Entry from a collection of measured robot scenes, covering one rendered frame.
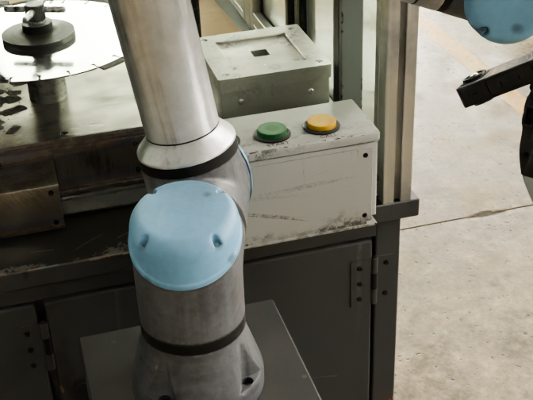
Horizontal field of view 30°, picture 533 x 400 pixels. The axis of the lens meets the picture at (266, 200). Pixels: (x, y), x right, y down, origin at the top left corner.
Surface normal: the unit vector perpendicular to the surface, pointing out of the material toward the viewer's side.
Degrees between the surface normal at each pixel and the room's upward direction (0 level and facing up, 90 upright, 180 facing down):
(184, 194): 8
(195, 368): 72
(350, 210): 90
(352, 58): 90
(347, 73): 90
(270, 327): 0
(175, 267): 88
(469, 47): 0
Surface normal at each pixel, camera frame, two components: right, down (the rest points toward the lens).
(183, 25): 0.73, 0.22
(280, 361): -0.04, -0.86
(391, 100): 0.27, 0.49
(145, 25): -0.07, 0.52
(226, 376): 0.54, 0.13
